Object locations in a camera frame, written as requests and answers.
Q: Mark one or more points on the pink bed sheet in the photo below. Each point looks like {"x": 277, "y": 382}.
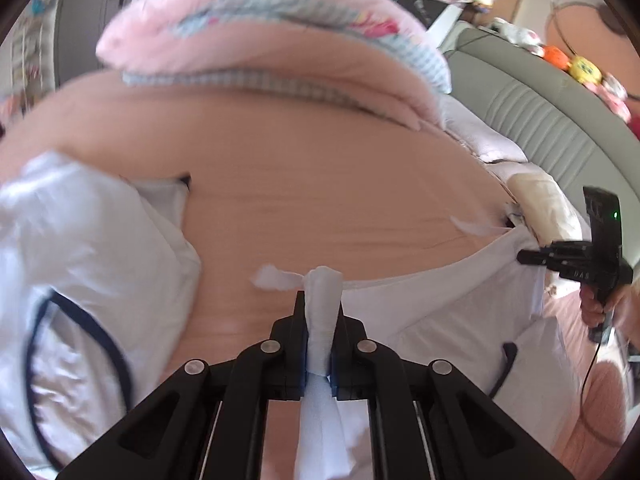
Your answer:
{"x": 325, "y": 200}

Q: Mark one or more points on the grey t-shirt navy trim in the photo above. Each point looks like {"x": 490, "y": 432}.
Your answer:
{"x": 450, "y": 320}

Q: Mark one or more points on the light blue t-shirt navy collar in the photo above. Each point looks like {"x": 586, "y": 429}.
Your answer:
{"x": 75, "y": 240}

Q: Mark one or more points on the row of plush toys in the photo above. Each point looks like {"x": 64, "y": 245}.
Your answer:
{"x": 585, "y": 67}

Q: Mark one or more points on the cream pillow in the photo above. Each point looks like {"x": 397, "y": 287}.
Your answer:
{"x": 542, "y": 200}

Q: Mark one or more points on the colourful toy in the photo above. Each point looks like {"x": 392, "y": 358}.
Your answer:
{"x": 40, "y": 5}

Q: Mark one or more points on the white shelf rack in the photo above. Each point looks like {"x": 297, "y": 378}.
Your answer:
{"x": 25, "y": 60}

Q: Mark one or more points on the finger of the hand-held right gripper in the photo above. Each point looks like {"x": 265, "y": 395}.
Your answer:
{"x": 555, "y": 263}
{"x": 550, "y": 251}

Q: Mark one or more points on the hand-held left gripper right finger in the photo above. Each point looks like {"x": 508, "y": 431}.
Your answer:
{"x": 350, "y": 360}

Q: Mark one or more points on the person's pink fleece clothing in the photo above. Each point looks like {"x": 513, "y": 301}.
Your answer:
{"x": 607, "y": 405}

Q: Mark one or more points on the person's right hand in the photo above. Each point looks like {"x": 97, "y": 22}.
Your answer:
{"x": 587, "y": 306}

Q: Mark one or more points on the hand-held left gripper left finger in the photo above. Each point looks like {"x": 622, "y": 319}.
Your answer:
{"x": 299, "y": 355}

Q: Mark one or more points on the pink printed quilt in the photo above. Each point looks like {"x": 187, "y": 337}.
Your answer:
{"x": 250, "y": 45}

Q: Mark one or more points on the grey wardrobe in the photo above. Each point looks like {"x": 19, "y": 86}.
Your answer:
{"x": 90, "y": 20}

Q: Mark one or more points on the lilac pillow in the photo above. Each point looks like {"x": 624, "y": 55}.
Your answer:
{"x": 480, "y": 135}

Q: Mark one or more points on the person's right forearm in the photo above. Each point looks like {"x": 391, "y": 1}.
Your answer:
{"x": 631, "y": 310}

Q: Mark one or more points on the grey padded headboard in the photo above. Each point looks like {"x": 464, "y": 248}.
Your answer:
{"x": 540, "y": 110}

